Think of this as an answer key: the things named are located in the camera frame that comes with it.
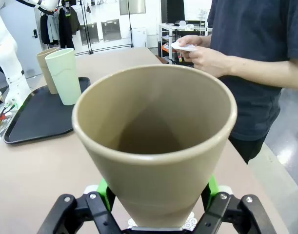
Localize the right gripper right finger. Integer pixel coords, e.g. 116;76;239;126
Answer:
194;175;278;234

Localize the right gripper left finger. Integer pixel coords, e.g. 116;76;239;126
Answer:
38;179;124;234

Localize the brown tall cup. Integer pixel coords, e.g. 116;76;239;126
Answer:
36;47;60;95
72;64;238;227

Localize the pale green tall cup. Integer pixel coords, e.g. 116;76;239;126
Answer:
44;47;82;106

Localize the white lace paper coaster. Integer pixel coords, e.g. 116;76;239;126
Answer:
170;41;200;53

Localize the person's left forearm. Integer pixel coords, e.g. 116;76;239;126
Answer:
226;55;298;90

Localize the person's left hand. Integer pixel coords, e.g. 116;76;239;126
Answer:
187;45;231;78

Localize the person's right hand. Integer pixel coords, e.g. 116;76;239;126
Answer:
179;35;204;48

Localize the black plastic serving tray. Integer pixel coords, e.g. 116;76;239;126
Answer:
3;77;91;146

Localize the white floor cabinet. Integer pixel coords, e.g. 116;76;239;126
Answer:
131;27;147;48

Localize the person in navy t-shirt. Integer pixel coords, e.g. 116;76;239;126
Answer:
206;0;298;164

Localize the black hanging jacket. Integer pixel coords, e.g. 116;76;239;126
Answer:
58;7;75;49

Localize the grey hanging jacket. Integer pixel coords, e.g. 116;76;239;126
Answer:
47;13;60;42

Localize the white metal shelf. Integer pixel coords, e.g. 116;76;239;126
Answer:
158;20;213;65

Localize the olive hanging jacket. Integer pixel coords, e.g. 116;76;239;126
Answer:
70;6;81;35

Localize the grey wall panel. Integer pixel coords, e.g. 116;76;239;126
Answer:
101;19;122;42
79;22;100;46

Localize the black metal rack frame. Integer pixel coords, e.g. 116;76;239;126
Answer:
75;0;135;56

